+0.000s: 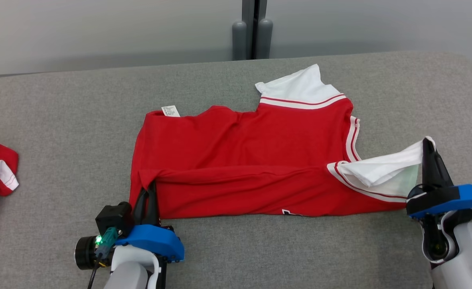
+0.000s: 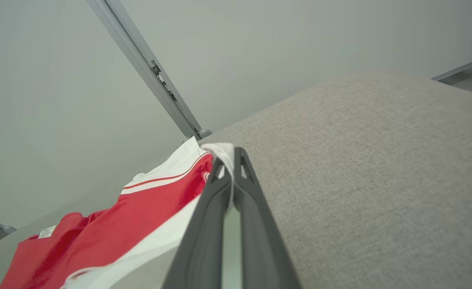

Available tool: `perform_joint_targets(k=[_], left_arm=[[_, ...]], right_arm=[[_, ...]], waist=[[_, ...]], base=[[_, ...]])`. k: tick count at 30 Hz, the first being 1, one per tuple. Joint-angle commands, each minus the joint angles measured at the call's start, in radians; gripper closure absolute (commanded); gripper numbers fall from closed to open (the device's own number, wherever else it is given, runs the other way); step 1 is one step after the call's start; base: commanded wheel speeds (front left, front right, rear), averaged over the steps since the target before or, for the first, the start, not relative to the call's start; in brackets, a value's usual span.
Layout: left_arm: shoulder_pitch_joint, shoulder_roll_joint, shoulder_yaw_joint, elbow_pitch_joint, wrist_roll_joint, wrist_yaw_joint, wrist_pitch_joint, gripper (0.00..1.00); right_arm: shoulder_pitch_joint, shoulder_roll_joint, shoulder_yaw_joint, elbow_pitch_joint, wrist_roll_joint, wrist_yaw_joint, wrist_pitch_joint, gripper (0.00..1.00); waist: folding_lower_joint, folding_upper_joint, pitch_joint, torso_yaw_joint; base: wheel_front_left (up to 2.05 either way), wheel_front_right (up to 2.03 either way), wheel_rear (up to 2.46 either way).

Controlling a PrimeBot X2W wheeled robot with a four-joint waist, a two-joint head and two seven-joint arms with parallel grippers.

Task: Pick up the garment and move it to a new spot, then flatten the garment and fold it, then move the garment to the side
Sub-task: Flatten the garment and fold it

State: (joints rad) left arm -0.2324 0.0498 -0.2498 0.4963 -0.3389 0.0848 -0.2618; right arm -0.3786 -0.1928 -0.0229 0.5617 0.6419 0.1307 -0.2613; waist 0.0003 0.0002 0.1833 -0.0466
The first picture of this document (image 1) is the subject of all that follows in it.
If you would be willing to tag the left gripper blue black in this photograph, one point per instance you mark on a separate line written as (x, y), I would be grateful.
(155, 241)

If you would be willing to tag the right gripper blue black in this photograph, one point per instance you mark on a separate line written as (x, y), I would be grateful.
(452, 198)

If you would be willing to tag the red shirt with white sleeves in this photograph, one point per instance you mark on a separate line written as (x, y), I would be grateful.
(240, 160)

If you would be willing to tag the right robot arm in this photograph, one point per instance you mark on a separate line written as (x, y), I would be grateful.
(468, 257)

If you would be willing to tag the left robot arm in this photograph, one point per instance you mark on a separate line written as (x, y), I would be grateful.
(127, 273)

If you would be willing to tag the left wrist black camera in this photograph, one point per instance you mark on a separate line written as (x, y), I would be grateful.
(113, 218)

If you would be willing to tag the grey partition post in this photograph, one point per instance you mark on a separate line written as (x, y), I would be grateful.
(240, 36)

